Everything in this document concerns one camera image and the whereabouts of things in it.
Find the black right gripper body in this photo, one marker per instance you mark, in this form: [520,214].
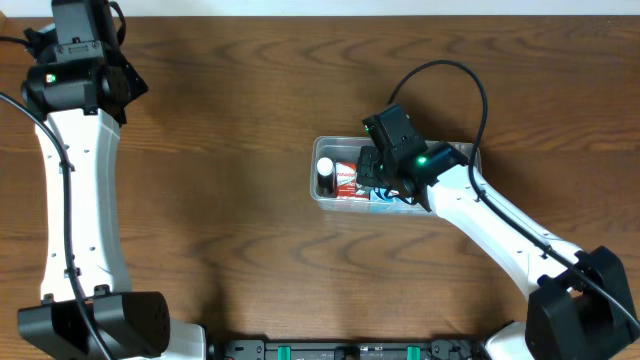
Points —
[368,165]

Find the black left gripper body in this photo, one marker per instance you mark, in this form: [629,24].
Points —
[129,80]

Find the blue Kool Fever box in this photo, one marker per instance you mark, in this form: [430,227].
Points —
[384,195]

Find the clear plastic container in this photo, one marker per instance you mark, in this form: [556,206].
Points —
[347,149]

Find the red Panadol box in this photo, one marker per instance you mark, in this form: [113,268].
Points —
[346,184]

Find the black bottle white cap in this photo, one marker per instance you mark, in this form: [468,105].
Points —
[325,170]

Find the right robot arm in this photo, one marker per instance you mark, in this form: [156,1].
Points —
[579,303]

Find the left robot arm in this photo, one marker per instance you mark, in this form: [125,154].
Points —
[88,308]

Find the black mounting rail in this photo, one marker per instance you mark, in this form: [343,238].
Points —
[257,349]

